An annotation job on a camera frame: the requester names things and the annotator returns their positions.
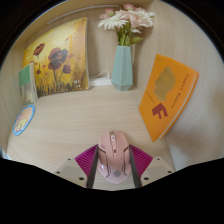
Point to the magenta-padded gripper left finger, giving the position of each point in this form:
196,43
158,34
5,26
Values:
78,171

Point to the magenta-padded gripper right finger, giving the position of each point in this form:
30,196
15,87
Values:
150,170

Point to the pink computer mouse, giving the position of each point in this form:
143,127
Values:
114,156

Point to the round blue-rimmed mouse pad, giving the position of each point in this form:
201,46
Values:
24,120

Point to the orange book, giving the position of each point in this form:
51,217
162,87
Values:
166,96

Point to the white power strip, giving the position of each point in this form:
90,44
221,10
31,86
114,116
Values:
100,81

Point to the green book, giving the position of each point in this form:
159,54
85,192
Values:
27,83

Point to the teal faceted vase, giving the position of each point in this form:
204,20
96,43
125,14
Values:
122,68

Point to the yellow poppy painting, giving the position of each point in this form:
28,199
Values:
56,56

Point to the pink and white flower bouquet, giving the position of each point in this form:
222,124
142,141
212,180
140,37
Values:
128,20

